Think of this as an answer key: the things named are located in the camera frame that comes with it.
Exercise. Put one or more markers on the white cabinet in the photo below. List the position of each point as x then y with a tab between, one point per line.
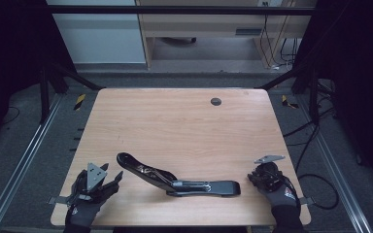
100	39

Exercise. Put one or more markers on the metal floor rail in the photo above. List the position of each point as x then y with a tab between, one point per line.
333	171
19	168

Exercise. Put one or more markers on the black metal stand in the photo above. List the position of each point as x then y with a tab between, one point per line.
304	77
64	77

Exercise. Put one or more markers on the light wooden desk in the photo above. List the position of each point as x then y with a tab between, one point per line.
207	29

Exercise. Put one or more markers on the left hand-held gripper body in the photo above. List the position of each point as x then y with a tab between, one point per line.
94	181

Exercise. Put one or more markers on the yellow black floor tape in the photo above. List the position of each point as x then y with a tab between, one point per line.
79	101
288	101

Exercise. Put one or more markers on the grey round table grommet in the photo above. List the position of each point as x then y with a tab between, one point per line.
216	101

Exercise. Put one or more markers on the person's right hand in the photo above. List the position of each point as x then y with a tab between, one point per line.
281	195

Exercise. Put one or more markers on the grey tape piece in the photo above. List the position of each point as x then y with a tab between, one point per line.
60	200
306	201

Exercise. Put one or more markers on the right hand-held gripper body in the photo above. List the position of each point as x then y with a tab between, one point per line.
267	173

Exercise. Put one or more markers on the black horizontal frame bar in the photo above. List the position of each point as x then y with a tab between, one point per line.
175	10

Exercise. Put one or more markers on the dark curtain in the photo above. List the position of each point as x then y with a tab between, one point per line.
359	81
9	64

